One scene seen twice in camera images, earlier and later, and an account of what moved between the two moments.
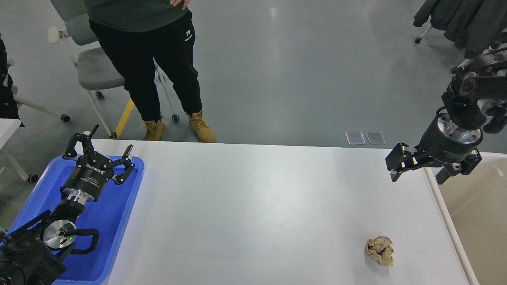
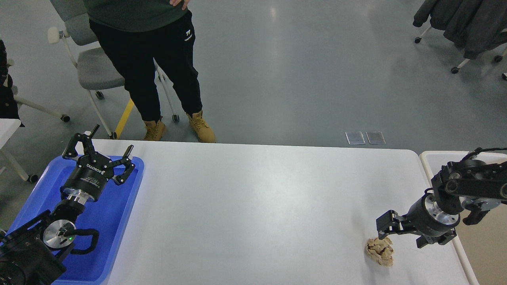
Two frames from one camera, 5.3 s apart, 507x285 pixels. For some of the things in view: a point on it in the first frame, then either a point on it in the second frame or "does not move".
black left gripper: x=88 y=181 does not move
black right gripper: x=443 y=143 → x=425 y=217
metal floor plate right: x=376 y=137 does not move
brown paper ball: x=380 y=249 does not move
